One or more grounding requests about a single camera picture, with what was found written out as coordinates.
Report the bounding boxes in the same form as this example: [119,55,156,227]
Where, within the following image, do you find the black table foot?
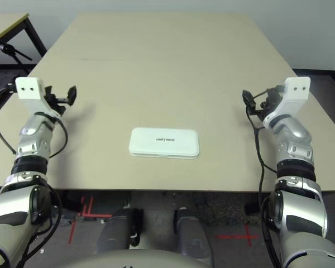
[244,192,271,216]
[64,191,84,210]

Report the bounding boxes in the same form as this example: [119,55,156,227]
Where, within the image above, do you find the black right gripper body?
[259,87,284,118]

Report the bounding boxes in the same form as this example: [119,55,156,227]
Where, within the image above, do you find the red floor tape lines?
[68,197,112,243]

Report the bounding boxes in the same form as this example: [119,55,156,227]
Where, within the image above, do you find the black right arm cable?
[241,86,285,268]

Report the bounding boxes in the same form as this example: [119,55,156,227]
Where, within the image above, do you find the red floor tape cross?
[214,224,259,247]

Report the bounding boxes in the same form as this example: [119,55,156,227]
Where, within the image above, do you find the grey robot left leg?
[96,208,145,253]

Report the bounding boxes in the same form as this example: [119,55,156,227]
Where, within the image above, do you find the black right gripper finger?
[242,89,256,109]

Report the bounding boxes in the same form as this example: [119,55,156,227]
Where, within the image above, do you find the black foam floor mat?
[0,74,22,107]

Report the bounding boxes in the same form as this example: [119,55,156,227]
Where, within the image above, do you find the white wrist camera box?
[15,77,61,118]
[264,76,312,129]

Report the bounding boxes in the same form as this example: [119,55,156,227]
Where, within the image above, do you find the white plastic pencil case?
[128,127,200,160]

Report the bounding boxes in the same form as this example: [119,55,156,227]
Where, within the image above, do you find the grey robot leg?
[96,208,145,253]
[174,206,213,263]

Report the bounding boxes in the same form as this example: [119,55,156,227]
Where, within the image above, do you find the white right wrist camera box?
[264,76,312,129]

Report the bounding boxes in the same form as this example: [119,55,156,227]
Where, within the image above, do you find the grey robot right leg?
[174,206,213,263]

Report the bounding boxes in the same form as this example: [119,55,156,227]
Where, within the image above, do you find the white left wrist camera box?
[15,77,61,118]

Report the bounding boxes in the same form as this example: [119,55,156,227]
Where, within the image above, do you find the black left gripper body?
[46,94,69,116]

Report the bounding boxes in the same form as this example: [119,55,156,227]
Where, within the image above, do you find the beige side table black frame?
[0,12,48,66]

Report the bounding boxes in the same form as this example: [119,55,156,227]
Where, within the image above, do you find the grey robot torso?
[58,249,213,268]

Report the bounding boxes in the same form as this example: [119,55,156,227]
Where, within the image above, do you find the black tripod stand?
[0,33,33,75]

